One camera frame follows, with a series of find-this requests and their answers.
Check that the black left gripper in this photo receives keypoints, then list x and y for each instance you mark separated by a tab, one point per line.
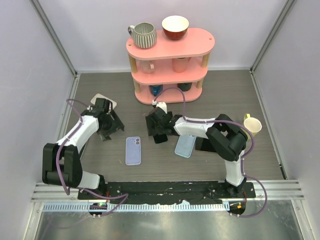
116	122

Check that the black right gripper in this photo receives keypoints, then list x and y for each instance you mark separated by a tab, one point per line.
150	124

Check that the lavender phone case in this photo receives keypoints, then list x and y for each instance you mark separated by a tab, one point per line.
133	151

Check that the beige phone case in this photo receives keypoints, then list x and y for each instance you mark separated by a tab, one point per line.
113	103

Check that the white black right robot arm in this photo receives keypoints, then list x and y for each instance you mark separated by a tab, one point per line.
225	136

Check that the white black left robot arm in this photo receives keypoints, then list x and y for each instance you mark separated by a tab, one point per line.
61	161

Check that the light blue phone case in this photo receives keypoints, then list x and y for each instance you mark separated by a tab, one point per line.
185	145

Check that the blue mug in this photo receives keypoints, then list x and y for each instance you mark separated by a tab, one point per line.
155	89

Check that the black gold smartphone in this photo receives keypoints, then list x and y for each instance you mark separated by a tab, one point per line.
204	145

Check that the black cup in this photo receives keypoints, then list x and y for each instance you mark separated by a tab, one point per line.
186	86

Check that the pale pink mug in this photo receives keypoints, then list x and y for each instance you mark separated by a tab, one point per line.
147	66

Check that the pink cup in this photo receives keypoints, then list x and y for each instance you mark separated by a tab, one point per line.
179	65

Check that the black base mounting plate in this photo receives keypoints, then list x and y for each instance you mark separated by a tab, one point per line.
175	192

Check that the pink three-tier shelf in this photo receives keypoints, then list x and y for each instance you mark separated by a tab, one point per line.
197	44

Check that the yellow mug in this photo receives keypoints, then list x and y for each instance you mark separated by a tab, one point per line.
252	124

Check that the grey striped mug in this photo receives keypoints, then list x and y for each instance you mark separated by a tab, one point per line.
144	35

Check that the red white bowl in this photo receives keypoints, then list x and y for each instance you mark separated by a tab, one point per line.
175	27

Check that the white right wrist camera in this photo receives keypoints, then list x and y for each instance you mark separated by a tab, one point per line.
160	104

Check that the white slotted cable duct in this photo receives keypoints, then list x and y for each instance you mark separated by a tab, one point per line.
95	207

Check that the aluminium front rail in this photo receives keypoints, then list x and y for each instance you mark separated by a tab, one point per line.
276	190

